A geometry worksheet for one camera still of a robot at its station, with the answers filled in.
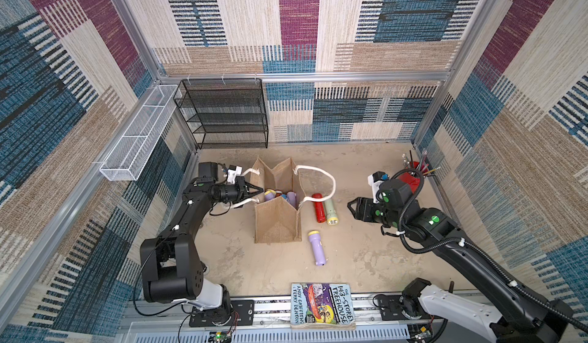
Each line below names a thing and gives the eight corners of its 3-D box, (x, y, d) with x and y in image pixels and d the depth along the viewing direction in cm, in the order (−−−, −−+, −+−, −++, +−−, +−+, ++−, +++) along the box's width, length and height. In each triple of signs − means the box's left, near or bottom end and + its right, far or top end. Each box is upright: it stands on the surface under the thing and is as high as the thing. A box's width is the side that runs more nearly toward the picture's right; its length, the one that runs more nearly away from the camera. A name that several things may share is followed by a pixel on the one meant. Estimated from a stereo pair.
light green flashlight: (326, 225, 94) (327, 221, 91) (324, 201, 101) (325, 197, 98) (337, 225, 94) (339, 221, 91) (335, 201, 101) (336, 197, 98)
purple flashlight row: (316, 267, 84) (317, 264, 81) (307, 234, 91) (307, 231, 89) (327, 264, 84) (328, 262, 82) (318, 232, 92) (318, 229, 90)
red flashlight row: (317, 223, 94) (317, 220, 92) (311, 196, 102) (312, 193, 100) (326, 222, 95) (327, 219, 93) (321, 195, 103) (321, 192, 101)
